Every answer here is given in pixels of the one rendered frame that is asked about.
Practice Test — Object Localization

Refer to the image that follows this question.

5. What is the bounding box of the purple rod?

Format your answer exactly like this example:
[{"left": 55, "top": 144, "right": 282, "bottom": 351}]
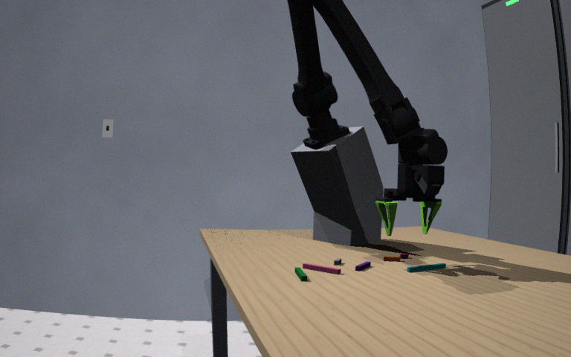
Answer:
[{"left": 355, "top": 262, "right": 371, "bottom": 271}]

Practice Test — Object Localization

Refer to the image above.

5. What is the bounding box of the pink rod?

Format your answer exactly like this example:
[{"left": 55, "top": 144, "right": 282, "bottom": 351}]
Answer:
[{"left": 303, "top": 263, "right": 341, "bottom": 274}]

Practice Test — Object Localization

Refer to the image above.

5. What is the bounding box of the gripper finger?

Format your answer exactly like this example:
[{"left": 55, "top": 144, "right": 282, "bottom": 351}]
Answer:
[
  {"left": 420, "top": 202, "right": 442, "bottom": 234},
  {"left": 375, "top": 201, "right": 397, "bottom": 236}
]

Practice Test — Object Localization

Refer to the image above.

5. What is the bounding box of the green rod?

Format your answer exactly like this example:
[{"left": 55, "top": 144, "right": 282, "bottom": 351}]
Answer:
[{"left": 295, "top": 268, "right": 307, "bottom": 281}]

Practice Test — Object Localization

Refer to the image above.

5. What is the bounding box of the turquoise rod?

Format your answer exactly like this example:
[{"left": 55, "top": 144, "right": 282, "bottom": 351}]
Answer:
[{"left": 407, "top": 263, "right": 446, "bottom": 272}]

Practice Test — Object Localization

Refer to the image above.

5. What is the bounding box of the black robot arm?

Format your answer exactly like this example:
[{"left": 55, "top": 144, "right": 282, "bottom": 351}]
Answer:
[{"left": 287, "top": 0, "right": 448, "bottom": 196}]

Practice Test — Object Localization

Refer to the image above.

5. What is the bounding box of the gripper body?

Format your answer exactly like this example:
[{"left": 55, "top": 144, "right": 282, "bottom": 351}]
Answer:
[{"left": 375, "top": 163, "right": 442, "bottom": 202}]

